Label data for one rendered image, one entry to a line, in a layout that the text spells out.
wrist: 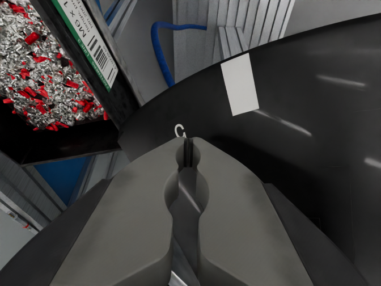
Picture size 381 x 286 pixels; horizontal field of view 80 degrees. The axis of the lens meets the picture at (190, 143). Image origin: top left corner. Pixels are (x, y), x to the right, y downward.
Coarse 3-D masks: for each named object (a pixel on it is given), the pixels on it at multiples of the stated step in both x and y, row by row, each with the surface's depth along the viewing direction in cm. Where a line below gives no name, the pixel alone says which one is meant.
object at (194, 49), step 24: (192, 0) 86; (216, 0) 86; (240, 0) 86; (264, 0) 86; (288, 0) 86; (216, 24) 94; (240, 24) 93; (264, 24) 92; (192, 48) 100; (216, 48) 100; (192, 72) 109
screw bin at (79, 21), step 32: (32, 0) 16; (64, 0) 19; (64, 32) 18; (96, 32) 23; (96, 64) 22; (96, 96) 22; (128, 96) 28; (0, 128) 28; (64, 128) 33; (96, 128) 31; (32, 160) 30
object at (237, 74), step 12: (240, 60) 13; (228, 72) 13; (240, 72) 13; (228, 84) 14; (240, 84) 13; (252, 84) 13; (228, 96) 14; (240, 96) 13; (252, 96) 13; (240, 108) 13; (252, 108) 13
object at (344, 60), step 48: (288, 48) 12; (336, 48) 11; (192, 96) 15; (288, 96) 12; (336, 96) 11; (144, 144) 18; (240, 144) 13; (288, 144) 12; (336, 144) 11; (192, 192) 16; (288, 192) 12; (336, 192) 11; (192, 240) 17; (336, 240) 11
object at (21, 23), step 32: (0, 0) 19; (0, 32) 21; (32, 32) 21; (0, 64) 23; (32, 64) 23; (64, 64) 24; (0, 96) 27; (32, 96) 27; (64, 96) 27; (32, 128) 31
